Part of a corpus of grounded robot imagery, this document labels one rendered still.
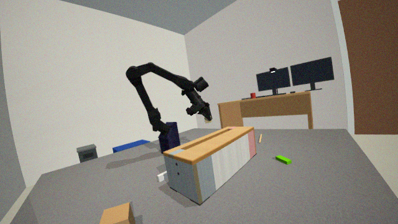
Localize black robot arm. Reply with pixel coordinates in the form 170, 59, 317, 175
126, 62, 209, 135

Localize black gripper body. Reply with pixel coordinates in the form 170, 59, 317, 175
190, 94, 210, 114

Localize green rectangular block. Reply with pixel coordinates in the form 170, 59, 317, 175
275, 156, 292, 165

